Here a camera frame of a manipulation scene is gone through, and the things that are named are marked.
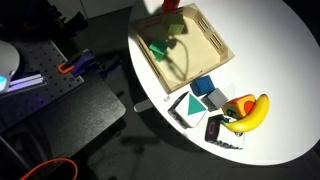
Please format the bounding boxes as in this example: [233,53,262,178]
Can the black spring clamp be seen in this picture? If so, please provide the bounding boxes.
[61,10,89,33]

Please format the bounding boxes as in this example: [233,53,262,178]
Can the dark spring clamp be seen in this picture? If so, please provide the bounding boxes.
[96,54,124,79]

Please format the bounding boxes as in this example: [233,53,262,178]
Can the white box teal triangle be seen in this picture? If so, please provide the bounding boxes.
[167,91,208,130]

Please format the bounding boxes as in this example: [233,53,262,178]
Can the yellow banana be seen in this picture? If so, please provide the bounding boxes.
[220,93,270,134]

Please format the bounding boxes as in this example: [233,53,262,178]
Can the silver metal bar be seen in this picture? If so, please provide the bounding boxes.
[5,73,47,94]

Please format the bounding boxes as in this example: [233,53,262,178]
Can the wooden tray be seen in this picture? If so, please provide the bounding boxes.
[134,3,235,95]

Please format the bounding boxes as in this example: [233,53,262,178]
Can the orange cube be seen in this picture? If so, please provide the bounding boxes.
[162,0,181,14]

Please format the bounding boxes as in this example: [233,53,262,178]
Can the grey cube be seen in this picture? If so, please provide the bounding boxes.
[200,87,229,113]

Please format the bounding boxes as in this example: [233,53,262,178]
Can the white table base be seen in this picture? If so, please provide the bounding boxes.
[133,101,155,113]

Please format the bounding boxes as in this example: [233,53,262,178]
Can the orange cable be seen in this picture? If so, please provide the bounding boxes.
[19,157,79,180]

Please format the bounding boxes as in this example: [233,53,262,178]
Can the blue cube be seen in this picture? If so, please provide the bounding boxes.
[189,74,216,98]

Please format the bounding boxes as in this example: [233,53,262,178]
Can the yellow cube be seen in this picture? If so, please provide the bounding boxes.
[164,13,186,37]

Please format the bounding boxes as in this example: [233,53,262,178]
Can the green triangle block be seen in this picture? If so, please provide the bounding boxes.
[148,39,169,63]

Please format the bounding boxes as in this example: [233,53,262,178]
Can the black flat plate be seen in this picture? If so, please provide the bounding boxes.
[19,74,127,158]

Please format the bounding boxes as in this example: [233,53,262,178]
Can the black perforated board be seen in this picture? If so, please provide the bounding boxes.
[0,38,85,118]

